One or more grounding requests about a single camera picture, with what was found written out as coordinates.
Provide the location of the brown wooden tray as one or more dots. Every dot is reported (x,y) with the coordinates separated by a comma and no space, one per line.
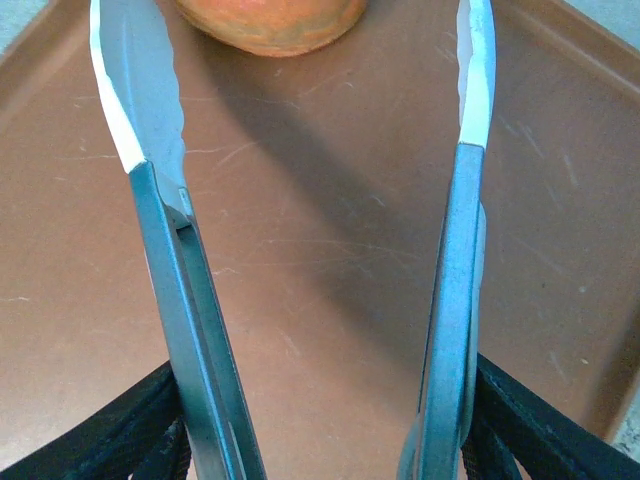
(320,200)

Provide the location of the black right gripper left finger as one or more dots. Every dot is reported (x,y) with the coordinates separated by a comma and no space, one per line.
(100,440)

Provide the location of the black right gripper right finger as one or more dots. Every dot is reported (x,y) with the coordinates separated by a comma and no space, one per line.
(540,440)

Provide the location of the metal tongs with white tips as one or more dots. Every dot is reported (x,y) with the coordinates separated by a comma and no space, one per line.
(170,280)

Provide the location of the round brown fake bun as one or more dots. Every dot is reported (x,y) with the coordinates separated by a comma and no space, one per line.
(270,25)

